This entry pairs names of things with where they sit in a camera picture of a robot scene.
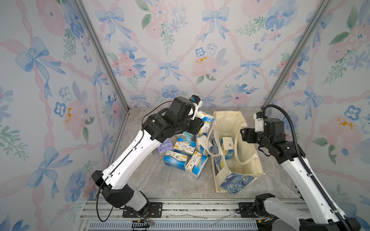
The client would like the blue tissue pack near bag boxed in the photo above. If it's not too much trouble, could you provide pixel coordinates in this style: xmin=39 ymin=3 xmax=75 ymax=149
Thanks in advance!
xmin=196 ymin=135 xmax=213 ymax=157

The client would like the black mounting plate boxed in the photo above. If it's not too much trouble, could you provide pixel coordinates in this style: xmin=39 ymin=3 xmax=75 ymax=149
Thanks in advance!
xmin=122 ymin=202 xmax=163 ymax=218
xmin=236 ymin=202 xmax=257 ymax=218

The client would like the blue white tissue pack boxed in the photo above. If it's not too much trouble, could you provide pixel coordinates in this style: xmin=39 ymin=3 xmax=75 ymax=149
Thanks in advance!
xmin=221 ymin=137 xmax=234 ymax=160
xmin=196 ymin=111 xmax=214 ymax=137

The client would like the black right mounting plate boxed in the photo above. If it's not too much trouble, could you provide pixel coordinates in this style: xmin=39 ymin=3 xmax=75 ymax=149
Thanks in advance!
xmin=236 ymin=202 xmax=257 ymax=218

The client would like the left aluminium corner post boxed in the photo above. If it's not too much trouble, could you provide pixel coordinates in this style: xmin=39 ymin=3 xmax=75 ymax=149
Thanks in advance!
xmin=71 ymin=0 xmax=129 ymax=112

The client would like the blue cartoon tissue pack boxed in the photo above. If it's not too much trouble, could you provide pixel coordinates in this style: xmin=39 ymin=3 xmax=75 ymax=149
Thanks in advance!
xmin=164 ymin=151 xmax=188 ymax=170
xmin=174 ymin=137 xmax=196 ymax=156
xmin=185 ymin=151 xmax=208 ymax=179

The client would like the teal tissue pack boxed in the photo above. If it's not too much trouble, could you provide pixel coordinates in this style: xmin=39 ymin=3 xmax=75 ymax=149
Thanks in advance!
xmin=178 ymin=131 xmax=196 ymax=141

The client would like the aluminium corner post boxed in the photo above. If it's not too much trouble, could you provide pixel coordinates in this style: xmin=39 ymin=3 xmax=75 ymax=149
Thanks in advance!
xmin=261 ymin=0 xmax=332 ymax=109
xmin=71 ymin=0 xmax=129 ymax=112

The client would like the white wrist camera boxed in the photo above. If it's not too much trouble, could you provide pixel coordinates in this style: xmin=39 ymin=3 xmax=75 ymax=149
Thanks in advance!
xmin=189 ymin=95 xmax=202 ymax=120
xmin=253 ymin=112 xmax=264 ymax=132

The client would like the right aluminium corner post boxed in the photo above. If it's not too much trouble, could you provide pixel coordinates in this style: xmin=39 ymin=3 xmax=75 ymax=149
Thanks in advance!
xmin=261 ymin=0 xmax=332 ymax=109

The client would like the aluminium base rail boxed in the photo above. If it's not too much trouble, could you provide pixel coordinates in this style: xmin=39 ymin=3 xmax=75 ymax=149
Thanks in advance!
xmin=73 ymin=198 xmax=319 ymax=231

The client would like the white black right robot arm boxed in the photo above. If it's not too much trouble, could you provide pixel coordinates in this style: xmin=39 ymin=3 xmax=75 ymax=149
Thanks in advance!
xmin=237 ymin=118 xmax=361 ymax=231

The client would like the blue white tissue pack back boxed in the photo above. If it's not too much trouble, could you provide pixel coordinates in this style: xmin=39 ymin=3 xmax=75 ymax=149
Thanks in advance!
xmin=196 ymin=111 xmax=214 ymax=137

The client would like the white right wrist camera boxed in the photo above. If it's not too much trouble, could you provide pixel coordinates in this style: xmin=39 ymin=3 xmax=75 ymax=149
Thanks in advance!
xmin=253 ymin=112 xmax=264 ymax=132

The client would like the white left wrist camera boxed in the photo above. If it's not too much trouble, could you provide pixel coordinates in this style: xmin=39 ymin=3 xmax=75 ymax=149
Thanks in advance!
xmin=189 ymin=95 xmax=202 ymax=120

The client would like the purple tissue pack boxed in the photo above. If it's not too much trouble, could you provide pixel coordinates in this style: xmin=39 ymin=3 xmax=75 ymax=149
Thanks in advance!
xmin=157 ymin=138 xmax=174 ymax=157

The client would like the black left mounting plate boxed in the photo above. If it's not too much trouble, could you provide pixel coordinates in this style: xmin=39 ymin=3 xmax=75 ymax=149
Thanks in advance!
xmin=122 ymin=202 xmax=163 ymax=218

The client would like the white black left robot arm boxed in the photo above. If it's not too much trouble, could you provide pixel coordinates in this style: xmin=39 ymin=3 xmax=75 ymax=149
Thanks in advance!
xmin=92 ymin=95 xmax=204 ymax=217

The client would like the cream canvas tote bag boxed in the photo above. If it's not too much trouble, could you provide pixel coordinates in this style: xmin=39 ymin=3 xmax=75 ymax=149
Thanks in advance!
xmin=207 ymin=111 xmax=264 ymax=194

